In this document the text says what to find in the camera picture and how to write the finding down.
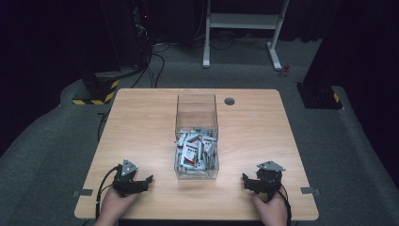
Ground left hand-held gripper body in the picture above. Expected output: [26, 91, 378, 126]
[112, 158, 143, 198]

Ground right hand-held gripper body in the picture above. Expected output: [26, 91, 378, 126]
[254, 160, 287, 202]

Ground pile of white printed packets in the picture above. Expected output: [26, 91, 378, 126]
[175, 126, 218, 172]

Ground clear plastic box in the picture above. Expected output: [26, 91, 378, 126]
[173, 93, 220, 181]

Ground person's right hand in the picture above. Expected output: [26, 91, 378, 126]
[252, 189, 289, 226]

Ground person's left hand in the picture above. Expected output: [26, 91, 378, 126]
[93, 186, 141, 226]

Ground grey tape piece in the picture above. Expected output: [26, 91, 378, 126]
[72, 188, 94, 198]
[299, 186, 322, 196]

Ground black yellow striped stand base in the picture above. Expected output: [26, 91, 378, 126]
[72, 70, 121, 106]

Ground white metal stand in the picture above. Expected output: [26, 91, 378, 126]
[202, 0, 290, 72]

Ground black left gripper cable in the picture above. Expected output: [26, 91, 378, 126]
[94, 165, 122, 220]

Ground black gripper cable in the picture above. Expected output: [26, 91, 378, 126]
[94, 165, 122, 220]
[273, 184, 293, 226]

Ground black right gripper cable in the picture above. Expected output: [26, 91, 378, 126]
[273, 184, 293, 226]

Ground black cable beside table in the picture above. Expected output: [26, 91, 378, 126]
[96, 108, 111, 143]

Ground black floor cables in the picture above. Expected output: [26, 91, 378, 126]
[130, 29, 239, 89]

